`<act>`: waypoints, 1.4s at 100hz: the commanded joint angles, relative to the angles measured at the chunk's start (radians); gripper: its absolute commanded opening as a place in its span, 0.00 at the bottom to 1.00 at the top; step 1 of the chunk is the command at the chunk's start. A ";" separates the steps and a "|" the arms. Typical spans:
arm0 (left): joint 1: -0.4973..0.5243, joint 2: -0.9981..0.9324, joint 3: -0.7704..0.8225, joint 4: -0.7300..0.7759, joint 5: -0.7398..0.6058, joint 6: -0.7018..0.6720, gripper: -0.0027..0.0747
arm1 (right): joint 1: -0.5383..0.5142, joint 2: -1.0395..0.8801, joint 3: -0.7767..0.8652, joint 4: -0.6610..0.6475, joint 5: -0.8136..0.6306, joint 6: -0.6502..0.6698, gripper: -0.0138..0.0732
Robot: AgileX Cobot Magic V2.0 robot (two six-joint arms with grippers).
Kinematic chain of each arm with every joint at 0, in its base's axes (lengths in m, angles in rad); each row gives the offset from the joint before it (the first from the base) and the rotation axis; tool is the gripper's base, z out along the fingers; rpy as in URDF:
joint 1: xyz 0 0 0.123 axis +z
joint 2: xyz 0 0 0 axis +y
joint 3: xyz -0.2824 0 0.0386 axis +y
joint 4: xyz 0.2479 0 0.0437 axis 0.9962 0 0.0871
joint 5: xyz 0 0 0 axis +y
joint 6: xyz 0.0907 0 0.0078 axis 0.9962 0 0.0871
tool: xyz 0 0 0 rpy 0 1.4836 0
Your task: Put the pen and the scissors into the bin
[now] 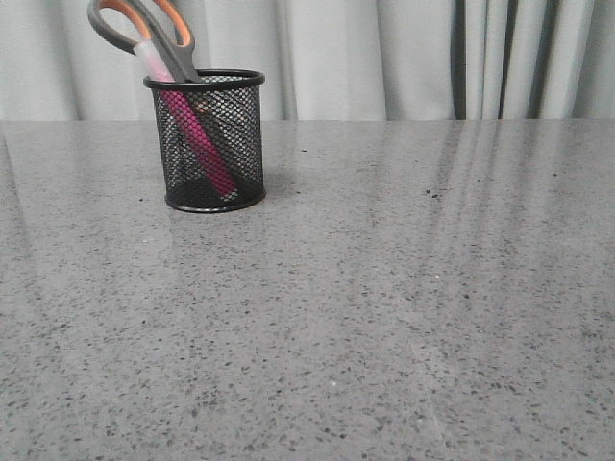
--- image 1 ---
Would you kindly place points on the grey orange scissors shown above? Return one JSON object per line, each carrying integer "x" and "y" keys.
{"x": 176, "y": 53}

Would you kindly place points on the grey curtain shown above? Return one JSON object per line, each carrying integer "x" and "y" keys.
{"x": 331, "y": 60}

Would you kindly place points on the pink highlighter pen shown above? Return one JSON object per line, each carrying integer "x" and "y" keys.
{"x": 199, "y": 142}

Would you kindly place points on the black mesh pen cup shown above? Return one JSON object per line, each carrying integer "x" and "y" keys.
{"x": 226, "y": 101}

